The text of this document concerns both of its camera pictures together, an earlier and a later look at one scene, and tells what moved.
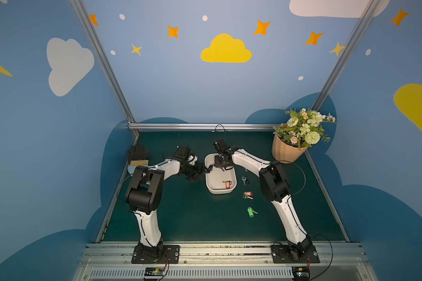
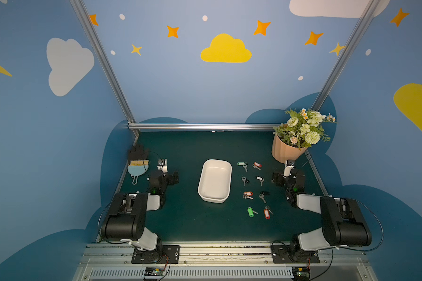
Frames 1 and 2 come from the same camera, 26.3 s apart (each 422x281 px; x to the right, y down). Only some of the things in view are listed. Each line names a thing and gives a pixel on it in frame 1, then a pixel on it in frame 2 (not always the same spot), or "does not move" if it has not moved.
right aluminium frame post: [345, 55] does not move
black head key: [244, 180] does not move
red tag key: [228, 183] → [267, 212]
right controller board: [300, 273] does not move
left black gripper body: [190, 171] → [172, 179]
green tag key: [251, 212] does not move
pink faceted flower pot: [285, 153] does not move
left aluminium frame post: [83, 15] does not move
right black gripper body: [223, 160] → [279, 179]
